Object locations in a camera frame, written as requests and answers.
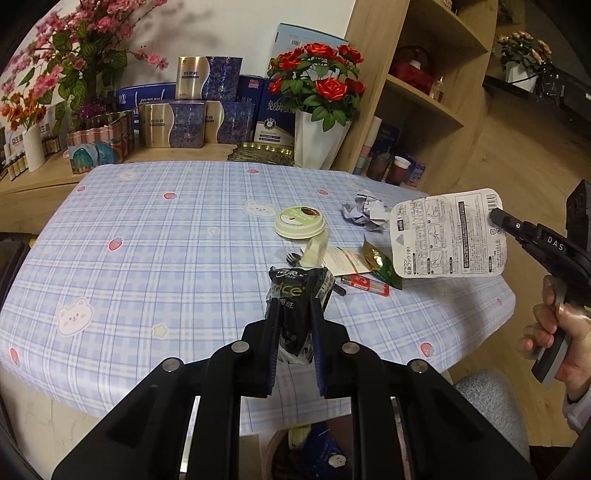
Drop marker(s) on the fluffy seat cushion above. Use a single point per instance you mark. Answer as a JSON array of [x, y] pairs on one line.
[[494, 410]]

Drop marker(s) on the wooden shelf unit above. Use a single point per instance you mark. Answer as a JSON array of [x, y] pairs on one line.
[[369, 69]]

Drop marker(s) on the person's right hand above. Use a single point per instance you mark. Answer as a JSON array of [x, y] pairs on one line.
[[579, 350]]

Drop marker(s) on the row of small bottles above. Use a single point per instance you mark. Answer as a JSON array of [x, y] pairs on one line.
[[14, 166]]

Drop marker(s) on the stack of pastel cups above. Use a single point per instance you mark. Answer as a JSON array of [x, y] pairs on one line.
[[369, 147]]

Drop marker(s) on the dark blue printed box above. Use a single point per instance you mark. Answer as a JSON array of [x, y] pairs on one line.
[[388, 138]]

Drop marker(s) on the black plastic fork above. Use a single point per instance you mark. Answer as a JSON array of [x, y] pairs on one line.
[[291, 257]]

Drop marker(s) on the glass perfume bottle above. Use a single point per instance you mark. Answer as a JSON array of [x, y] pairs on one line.
[[437, 88]]

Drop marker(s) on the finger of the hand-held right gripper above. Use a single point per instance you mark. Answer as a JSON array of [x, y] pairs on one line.
[[535, 256], [531, 233]]

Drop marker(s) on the crumpled white paper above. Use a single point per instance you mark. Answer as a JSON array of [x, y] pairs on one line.
[[367, 210]]

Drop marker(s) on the red gift basket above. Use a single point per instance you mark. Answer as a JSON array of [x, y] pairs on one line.
[[411, 71]]

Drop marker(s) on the small purple box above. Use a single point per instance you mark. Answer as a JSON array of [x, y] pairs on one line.
[[417, 175]]

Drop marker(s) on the blue carton box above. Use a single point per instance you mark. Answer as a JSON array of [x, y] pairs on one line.
[[323, 450]]

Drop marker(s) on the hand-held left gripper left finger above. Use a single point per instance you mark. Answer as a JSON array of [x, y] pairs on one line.
[[270, 350]]

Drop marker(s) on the black shelf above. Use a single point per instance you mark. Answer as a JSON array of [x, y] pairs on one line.
[[572, 90]]

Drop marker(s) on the striped pink planter box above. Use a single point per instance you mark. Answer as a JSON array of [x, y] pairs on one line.
[[115, 134]]

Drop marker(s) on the green lid yogurt tub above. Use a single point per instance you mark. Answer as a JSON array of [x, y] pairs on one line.
[[300, 221]]

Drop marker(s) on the dark blue crest box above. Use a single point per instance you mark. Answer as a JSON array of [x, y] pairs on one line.
[[272, 124]]

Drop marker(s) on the black plastic wrapper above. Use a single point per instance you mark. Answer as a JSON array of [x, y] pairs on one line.
[[295, 304]]

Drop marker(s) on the white plastic package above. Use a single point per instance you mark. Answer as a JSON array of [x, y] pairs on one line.
[[443, 235]]

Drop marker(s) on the brown plastic bin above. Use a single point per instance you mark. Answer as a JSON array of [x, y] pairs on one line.
[[275, 454]]

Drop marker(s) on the pink blossom plant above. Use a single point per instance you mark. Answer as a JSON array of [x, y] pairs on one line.
[[87, 50]]

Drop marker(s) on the green paper cup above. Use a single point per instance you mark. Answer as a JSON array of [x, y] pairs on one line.
[[298, 436]]

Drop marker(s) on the person's right forearm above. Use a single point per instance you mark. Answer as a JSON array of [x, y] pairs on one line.
[[581, 413]]

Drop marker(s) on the red roses in white vase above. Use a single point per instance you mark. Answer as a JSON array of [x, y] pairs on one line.
[[318, 138]]

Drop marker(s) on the red white packet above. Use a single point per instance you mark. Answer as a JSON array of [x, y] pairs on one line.
[[364, 284]]

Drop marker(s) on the blue gold gift box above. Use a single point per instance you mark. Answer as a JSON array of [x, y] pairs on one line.
[[233, 122], [180, 124], [217, 78]]

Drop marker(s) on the red white paper cup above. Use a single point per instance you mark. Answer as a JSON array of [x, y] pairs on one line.
[[398, 171]]

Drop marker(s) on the pink flowers in white pot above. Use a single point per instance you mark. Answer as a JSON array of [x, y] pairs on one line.
[[524, 64]]

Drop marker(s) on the teal round ornament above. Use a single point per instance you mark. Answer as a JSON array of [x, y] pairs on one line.
[[87, 159]]

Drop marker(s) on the light blue tall box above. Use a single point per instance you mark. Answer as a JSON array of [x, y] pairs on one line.
[[295, 39]]

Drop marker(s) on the orange flowers in white vase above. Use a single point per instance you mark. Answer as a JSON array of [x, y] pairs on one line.
[[33, 147]]

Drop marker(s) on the gold leaf tray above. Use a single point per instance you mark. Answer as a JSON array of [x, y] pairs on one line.
[[258, 153]]

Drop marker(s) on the white paper card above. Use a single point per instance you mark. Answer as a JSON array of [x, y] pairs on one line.
[[344, 263]]

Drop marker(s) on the blue white carton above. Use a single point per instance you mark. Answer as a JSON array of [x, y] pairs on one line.
[[147, 94]]

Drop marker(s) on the dark blue red logo box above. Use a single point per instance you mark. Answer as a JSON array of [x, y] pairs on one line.
[[251, 90]]

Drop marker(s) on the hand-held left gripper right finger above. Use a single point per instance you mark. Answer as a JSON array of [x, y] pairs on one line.
[[319, 355]]

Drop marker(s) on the brown glass cup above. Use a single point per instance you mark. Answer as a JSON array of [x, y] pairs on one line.
[[379, 167]]

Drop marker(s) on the gold green wrapper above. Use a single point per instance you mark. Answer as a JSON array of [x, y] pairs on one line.
[[376, 261]]

